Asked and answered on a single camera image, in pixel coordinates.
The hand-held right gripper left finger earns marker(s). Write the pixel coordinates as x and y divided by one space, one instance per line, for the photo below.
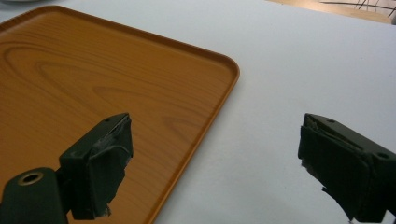
93 168

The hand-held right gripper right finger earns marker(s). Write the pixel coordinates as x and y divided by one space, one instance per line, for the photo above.
348 168

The wood-grain orange tray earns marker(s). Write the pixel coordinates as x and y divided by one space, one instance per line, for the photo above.
93 81

